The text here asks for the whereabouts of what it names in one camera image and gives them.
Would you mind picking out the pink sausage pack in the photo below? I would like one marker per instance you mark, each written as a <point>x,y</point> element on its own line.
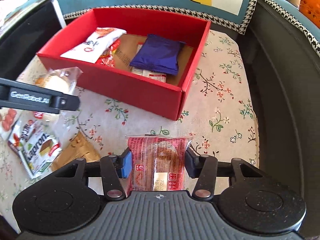
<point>8,117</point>

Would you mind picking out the floral tablecloth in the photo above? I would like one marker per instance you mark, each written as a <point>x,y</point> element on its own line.
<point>217,114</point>

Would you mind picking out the round cake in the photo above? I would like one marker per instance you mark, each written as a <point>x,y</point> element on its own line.
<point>61,80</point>

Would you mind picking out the white duck gizzard packet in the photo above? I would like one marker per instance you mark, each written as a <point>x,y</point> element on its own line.
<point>21,133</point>

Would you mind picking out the tan small biscuit packet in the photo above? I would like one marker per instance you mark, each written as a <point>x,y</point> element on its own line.
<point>79,147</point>

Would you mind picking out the orange plastic basket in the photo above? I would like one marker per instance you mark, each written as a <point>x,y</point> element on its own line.
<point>311,10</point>

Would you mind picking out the blue foil snack packet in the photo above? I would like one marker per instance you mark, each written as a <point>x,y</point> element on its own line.
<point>158,54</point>

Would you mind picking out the red cardboard box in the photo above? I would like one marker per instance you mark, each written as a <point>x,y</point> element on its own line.
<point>162,98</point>

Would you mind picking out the white noodle snack bag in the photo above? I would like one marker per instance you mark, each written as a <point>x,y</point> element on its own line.
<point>95,45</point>

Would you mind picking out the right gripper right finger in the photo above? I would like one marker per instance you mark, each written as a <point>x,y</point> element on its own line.
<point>204,169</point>

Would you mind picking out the red Trolli candy packet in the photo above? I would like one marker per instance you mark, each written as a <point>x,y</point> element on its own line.
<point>107,57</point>

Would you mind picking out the Kaprons wafer packet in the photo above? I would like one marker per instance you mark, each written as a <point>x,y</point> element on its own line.
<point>39,151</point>

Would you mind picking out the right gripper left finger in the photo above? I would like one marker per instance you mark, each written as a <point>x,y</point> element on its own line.
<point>115,171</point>

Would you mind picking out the red clear pastry packet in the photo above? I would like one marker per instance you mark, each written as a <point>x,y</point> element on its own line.
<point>157,162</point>

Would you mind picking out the silver red spicy strip packet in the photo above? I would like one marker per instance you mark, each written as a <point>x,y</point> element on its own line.
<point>142,72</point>

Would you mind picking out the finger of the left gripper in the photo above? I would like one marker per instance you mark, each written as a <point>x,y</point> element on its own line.
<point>27,97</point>

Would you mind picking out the black coffee table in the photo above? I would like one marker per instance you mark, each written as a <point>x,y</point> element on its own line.
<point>25,33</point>

